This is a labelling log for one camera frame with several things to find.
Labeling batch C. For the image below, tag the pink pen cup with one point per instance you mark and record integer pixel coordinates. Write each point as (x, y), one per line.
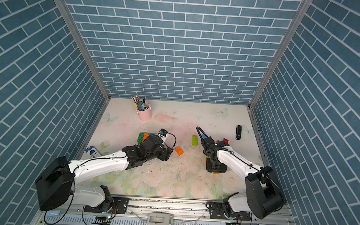
(145, 114)

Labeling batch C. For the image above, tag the grey handheld device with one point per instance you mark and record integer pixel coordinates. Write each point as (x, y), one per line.
(160, 218)

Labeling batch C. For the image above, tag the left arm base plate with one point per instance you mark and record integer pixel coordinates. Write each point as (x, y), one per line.
(117, 206)

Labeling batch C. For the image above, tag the lime green lego brick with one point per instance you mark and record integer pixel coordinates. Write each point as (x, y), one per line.
(194, 140)

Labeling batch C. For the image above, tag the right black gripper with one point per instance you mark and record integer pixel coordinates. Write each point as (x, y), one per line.
(220, 169)

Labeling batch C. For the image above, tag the black small box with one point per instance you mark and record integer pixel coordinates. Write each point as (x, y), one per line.
(238, 132)

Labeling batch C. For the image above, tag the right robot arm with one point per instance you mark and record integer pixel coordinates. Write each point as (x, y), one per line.
(263, 192)

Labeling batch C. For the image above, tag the dark green lego brick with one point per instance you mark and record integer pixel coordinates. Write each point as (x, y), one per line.
(140, 137)

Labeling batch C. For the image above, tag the blue white card box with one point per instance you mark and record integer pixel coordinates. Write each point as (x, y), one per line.
(92, 152)

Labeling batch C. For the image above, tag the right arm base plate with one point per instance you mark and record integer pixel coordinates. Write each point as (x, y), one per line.
(221, 211)

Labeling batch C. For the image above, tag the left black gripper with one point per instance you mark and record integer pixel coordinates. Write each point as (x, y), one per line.
(166, 153)

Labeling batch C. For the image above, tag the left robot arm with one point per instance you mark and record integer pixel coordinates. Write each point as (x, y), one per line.
(59, 183)

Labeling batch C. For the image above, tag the orange lego brick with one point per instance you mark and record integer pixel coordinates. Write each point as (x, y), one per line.
(145, 136)

